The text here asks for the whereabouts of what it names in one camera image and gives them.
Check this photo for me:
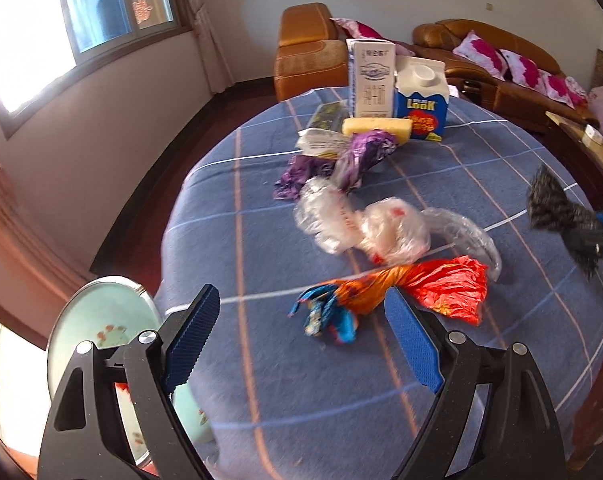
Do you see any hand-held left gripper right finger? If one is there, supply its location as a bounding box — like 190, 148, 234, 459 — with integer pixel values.
384, 287, 567, 480

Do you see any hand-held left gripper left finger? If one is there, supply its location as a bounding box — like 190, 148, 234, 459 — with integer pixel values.
36, 283, 221, 480

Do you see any black foam net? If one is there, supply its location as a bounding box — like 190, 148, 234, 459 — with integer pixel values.
525, 164, 602, 281

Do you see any red orange plastic bag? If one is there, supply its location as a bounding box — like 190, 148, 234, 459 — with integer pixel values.
288, 255, 489, 345

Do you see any teal cartoon print bin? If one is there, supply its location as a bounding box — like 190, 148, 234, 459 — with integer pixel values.
46, 276, 215, 471

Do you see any long clear plastic film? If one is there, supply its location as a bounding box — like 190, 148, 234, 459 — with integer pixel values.
421, 206, 503, 281

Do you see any yellow sponge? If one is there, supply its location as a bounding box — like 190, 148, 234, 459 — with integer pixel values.
341, 117, 415, 147

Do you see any white printed wrapper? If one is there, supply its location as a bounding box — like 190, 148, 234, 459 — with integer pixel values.
296, 127, 352, 158

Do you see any wooden side table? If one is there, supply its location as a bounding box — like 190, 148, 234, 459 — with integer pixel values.
545, 110, 603, 201

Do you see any blue plaid tablecloth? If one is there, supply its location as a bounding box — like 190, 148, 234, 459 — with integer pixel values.
154, 86, 603, 480

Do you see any crumpled clear plastic bag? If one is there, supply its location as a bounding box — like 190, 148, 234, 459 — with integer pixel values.
294, 176, 365, 256

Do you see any brown leather sofa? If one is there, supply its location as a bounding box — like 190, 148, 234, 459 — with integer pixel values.
411, 19, 599, 133

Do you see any purple crumpled wrapper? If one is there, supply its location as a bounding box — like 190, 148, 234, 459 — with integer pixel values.
273, 129, 399, 201

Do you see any blue white gable carton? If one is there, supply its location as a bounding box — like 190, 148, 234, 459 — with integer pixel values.
392, 55, 451, 142

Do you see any small clear snack packet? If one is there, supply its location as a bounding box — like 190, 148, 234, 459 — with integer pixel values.
306, 101, 349, 131

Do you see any tall white milk carton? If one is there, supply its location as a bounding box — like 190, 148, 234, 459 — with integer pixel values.
345, 38, 397, 120

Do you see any orange leather armchair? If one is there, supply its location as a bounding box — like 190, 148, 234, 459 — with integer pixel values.
273, 2, 352, 102

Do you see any window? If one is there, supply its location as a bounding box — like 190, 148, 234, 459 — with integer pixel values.
0, 0, 192, 138

